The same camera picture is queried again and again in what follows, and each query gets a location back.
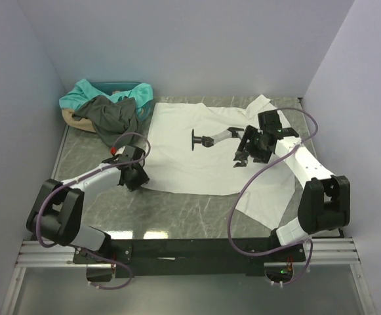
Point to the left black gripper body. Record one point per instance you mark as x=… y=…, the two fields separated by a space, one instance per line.
x=137 y=180

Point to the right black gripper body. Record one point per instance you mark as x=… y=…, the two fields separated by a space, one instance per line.
x=246 y=144

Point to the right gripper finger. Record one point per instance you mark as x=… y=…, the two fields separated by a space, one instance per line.
x=239 y=156
x=240 y=163

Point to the white polo shirt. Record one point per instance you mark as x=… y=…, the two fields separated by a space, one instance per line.
x=177 y=166

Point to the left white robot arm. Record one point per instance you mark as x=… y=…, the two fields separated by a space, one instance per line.
x=57 y=212

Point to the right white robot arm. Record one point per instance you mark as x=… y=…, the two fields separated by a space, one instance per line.
x=325 y=200

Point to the dark grey t shirt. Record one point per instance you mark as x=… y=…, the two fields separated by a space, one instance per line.
x=110 y=119

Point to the teal plastic basket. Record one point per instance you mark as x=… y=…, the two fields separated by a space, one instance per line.
x=142 y=93

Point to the teal t shirt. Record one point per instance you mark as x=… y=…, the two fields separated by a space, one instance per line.
x=84 y=90

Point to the black base beam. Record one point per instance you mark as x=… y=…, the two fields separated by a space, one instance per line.
x=184 y=257

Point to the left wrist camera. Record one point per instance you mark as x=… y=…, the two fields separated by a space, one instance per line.
x=118 y=151

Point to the aluminium frame rail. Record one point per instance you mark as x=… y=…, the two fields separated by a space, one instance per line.
x=45 y=281

